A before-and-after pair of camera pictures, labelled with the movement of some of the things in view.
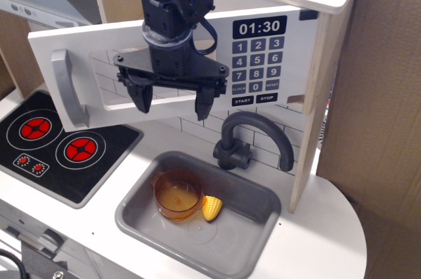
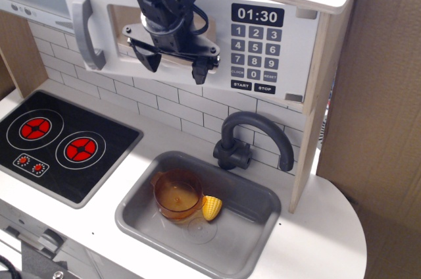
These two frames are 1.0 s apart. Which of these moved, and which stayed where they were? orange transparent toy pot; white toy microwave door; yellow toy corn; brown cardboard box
Moved: white toy microwave door
Stayed: yellow toy corn; orange transparent toy pot; brown cardboard box
